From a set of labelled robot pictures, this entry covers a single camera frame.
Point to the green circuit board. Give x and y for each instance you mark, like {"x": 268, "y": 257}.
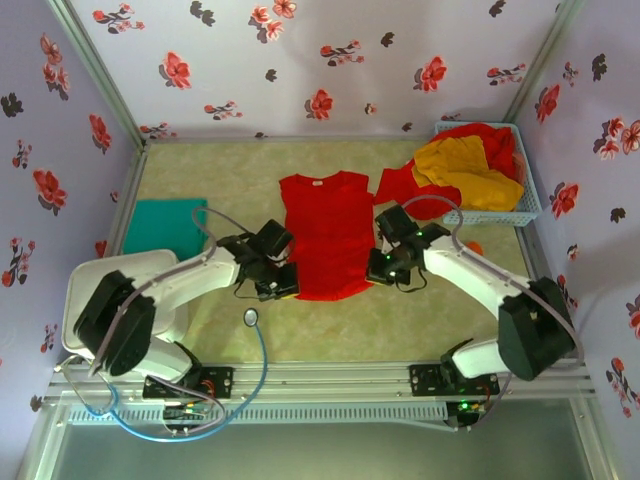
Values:
{"x": 185, "y": 412}

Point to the folded teal t-shirt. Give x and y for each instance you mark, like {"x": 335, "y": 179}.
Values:
{"x": 155, "y": 225}

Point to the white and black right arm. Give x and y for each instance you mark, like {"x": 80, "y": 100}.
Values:
{"x": 470, "y": 270}

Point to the blue stethoscope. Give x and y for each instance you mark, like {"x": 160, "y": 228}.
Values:
{"x": 251, "y": 316}

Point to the black controller box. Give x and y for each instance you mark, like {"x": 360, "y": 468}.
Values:
{"x": 465, "y": 412}

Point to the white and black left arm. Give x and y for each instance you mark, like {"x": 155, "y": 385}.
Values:
{"x": 200, "y": 272}

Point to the orange bottle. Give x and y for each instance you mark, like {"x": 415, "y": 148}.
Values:
{"x": 474, "y": 248}

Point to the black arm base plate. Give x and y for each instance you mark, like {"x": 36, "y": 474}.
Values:
{"x": 220, "y": 382}
{"x": 425, "y": 380}

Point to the aluminium front rail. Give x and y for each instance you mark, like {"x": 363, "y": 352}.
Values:
{"x": 320, "y": 380}

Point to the aluminium corner post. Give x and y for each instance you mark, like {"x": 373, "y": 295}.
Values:
{"x": 542, "y": 60}
{"x": 97, "y": 70}

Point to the yellow t-shirt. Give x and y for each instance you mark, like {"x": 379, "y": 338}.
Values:
{"x": 460, "y": 170}

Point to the blue plastic basket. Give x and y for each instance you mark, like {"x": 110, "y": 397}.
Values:
{"x": 530, "y": 205}

